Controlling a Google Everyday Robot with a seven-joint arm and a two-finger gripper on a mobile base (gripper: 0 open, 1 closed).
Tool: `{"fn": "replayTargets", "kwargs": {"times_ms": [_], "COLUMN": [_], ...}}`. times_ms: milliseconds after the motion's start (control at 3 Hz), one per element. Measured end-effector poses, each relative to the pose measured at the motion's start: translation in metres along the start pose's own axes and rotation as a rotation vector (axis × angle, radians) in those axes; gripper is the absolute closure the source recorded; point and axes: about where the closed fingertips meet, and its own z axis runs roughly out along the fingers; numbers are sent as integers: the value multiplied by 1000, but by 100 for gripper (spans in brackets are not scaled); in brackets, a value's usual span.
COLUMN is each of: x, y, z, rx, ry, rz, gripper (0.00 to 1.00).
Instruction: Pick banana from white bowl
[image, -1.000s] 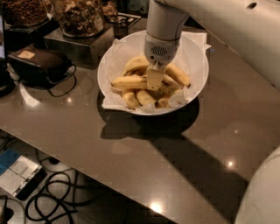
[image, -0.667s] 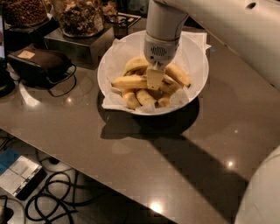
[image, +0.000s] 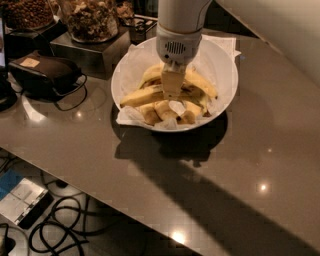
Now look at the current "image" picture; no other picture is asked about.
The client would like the black tray with items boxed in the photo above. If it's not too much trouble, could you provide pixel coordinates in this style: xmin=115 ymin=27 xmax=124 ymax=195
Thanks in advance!
xmin=121 ymin=15 xmax=157 ymax=34

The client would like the glass jar with brown cereal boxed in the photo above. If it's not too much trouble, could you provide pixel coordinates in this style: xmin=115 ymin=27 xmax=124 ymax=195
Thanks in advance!
xmin=0 ymin=0 xmax=54 ymax=29

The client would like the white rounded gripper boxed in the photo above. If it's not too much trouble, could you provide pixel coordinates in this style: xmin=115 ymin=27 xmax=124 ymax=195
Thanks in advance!
xmin=156 ymin=23 xmax=202 ymax=99

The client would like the black cable on floor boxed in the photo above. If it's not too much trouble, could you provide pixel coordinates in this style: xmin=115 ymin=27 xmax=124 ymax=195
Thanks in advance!
xmin=27 ymin=194 xmax=128 ymax=256

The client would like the white paper napkin liner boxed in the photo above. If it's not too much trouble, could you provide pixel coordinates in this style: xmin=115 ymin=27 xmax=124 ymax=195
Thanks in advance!
xmin=115 ymin=34 xmax=242 ymax=131

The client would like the white round bowl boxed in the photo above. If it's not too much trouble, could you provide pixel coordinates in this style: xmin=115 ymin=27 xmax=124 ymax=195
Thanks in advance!
xmin=110 ymin=35 xmax=240 ymax=133

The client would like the middle lower yellow banana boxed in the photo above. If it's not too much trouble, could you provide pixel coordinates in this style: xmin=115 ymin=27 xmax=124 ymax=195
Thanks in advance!
xmin=154 ymin=100 xmax=178 ymax=121

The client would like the left lower yellow banana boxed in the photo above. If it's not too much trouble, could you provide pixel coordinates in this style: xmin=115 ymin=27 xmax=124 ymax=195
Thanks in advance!
xmin=139 ymin=103 xmax=161 ymax=126

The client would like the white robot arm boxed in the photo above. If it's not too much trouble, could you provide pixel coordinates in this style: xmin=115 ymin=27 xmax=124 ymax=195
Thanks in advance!
xmin=156 ymin=0 xmax=320 ymax=99

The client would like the black headset cable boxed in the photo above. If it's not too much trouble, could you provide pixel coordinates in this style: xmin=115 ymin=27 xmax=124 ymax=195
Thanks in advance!
xmin=53 ymin=73 xmax=89 ymax=112

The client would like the glass jar with granola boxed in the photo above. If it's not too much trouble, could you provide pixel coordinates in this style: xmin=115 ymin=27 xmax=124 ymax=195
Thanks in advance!
xmin=57 ymin=0 xmax=119 ymax=43

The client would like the right lower yellow banana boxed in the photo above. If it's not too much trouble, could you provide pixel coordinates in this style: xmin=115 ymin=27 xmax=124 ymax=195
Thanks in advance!
xmin=178 ymin=111 xmax=196 ymax=124

